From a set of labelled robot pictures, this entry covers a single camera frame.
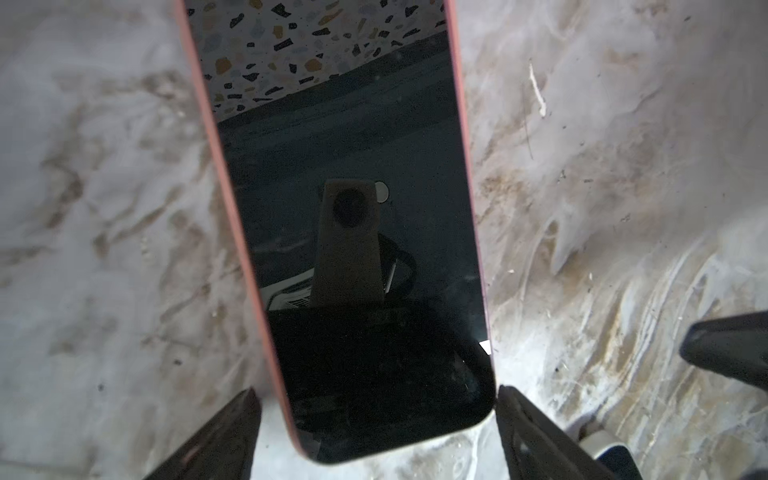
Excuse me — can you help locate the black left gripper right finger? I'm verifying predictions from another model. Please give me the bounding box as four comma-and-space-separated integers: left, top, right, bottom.
495, 385, 614, 479

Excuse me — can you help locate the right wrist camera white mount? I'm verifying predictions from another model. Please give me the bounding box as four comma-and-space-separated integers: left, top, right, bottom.
579, 430, 643, 480

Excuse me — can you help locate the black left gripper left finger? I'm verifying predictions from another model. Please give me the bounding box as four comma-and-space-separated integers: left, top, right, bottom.
146, 388, 262, 480

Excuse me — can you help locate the pink phone case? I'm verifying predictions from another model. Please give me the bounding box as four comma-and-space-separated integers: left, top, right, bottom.
173, 0, 498, 466

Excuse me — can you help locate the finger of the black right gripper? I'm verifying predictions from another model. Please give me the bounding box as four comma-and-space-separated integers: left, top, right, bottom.
679, 311, 768, 390

